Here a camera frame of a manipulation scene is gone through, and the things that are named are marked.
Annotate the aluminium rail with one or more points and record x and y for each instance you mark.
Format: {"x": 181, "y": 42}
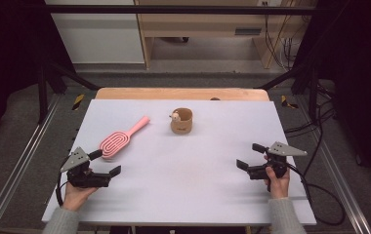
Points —
{"x": 17, "y": 169}
{"x": 343, "y": 188}

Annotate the wooden desk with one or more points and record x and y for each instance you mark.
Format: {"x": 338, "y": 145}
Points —
{"x": 203, "y": 26}

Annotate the person's left hand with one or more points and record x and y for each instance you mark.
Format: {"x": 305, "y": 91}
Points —
{"x": 74, "y": 196}

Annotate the white cabinet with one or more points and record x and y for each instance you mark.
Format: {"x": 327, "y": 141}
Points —
{"x": 99, "y": 39}

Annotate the person's right hand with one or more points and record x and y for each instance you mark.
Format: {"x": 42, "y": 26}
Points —
{"x": 279, "y": 187}

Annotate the wooden table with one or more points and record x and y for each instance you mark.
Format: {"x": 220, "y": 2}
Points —
{"x": 160, "y": 93}

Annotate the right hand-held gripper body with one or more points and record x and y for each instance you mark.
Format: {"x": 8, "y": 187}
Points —
{"x": 282, "y": 150}

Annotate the black frame bar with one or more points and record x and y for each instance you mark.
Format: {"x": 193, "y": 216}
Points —
{"x": 173, "y": 9}

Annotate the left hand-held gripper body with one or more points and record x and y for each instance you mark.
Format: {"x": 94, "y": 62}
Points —
{"x": 76, "y": 162}

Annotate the black frame strut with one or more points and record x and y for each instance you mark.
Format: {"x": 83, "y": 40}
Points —
{"x": 291, "y": 76}
{"x": 69, "y": 76}

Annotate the white board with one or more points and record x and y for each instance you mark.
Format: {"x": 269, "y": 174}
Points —
{"x": 180, "y": 182}

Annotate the brown cup with figurine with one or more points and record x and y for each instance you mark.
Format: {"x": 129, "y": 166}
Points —
{"x": 183, "y": 125}

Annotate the pink hairbrush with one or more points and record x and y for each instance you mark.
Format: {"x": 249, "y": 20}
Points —
{"x": 116, "y": 143}

